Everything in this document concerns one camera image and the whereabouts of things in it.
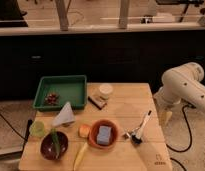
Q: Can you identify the black and white brush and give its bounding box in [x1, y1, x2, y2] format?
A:
[131, 111, 151, 145]

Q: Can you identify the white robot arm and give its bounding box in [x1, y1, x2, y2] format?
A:
[153, 62, 205, 126]

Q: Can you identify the white cup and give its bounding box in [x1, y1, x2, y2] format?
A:
[99, 83, 113, 99]

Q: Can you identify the brown wooden block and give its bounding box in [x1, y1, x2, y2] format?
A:
[88, 95, 107, 110]

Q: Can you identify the blue sponge block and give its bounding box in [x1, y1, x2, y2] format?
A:
[97, 126, 112, 145]

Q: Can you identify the orange small fruit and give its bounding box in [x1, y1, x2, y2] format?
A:
[78, 124, 91, 138]

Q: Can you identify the white triangular cloth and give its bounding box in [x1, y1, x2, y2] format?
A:
[52, 102, 75, 127]

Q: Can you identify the terracotta orange bowl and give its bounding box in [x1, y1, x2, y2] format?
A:
[88, 119, 119, 149]

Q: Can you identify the green plastic tray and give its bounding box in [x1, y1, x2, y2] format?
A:
[33, 75, 87, 112]

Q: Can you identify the red berry cluster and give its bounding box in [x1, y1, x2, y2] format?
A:
[44, 93, 59, 105]

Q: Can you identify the yellow banana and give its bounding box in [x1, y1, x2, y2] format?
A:
[73, 142, 88, 171]

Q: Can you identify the green vegetable stalk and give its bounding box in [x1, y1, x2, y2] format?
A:
[50, 128, 61, 159]

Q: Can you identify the light green cup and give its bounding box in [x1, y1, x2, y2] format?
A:
[29, 121, 45, 138]

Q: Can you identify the dark brown bowl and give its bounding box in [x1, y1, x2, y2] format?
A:
[40, 131, 68, 160]

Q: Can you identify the black floor cable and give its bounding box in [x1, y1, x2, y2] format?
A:
[165, 103, 197, 171]

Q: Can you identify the black cable left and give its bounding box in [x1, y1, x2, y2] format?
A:
[0, 109, 34, 145]

